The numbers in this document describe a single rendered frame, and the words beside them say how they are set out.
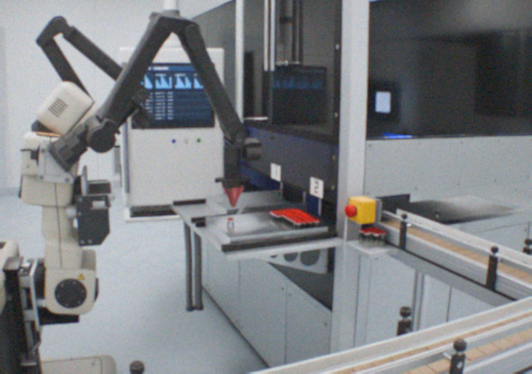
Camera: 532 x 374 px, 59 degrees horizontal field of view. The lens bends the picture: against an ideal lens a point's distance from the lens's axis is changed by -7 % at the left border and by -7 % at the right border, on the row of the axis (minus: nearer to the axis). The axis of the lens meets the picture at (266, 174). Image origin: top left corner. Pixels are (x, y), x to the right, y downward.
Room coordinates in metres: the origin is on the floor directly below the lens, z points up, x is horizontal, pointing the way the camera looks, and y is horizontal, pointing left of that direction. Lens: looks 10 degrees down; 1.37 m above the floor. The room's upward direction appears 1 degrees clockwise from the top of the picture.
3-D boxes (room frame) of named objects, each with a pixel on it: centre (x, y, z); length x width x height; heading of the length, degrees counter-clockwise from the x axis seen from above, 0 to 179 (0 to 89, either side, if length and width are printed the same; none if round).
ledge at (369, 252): (1.51, -0.35, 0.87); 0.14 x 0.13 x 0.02; 114
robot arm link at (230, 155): (1.63, 0.11, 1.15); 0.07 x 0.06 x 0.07; 121
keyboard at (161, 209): (2.20, 0.42, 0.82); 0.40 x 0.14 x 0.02; 107
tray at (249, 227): (1.65, 0.00, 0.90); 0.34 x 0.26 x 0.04; 113
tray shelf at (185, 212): (1.82, 0.04, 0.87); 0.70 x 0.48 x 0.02; 24
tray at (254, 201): (2.00, 0.04, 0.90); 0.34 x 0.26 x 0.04; 114
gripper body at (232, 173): (1.63, 0.11, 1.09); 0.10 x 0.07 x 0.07; 128
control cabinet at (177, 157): (2.43, 0.47, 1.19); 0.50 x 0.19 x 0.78; 107
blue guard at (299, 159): (2.49, 0.16, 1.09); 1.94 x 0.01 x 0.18; 24
